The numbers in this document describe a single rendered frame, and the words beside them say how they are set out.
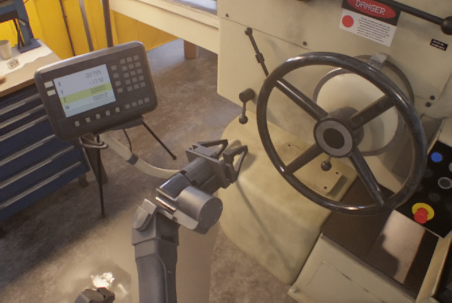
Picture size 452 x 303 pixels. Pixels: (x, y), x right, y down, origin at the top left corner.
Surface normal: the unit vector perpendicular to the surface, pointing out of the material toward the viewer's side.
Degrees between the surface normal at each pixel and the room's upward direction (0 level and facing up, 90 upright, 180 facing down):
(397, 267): 0
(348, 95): 83
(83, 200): 0
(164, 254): 57
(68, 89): 71
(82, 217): 0
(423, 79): 90
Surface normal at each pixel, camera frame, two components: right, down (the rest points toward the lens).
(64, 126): 0.53, 0.29
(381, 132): -0.21, 0.63
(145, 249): -0.45, -0.50
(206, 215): 0.73, 0.23
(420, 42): -0.66, 0.48
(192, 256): 0.04, -0.75
